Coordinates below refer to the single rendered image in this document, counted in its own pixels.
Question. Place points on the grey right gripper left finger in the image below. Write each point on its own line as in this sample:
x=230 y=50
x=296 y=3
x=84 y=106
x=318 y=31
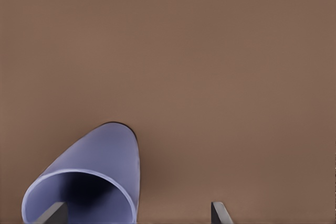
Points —
x=55 y=214

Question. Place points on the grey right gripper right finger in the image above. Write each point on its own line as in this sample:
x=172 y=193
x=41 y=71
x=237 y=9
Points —
x=219 y=214

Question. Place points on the blue cup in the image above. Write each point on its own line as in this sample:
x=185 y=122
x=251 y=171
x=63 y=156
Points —
x=110 y=153

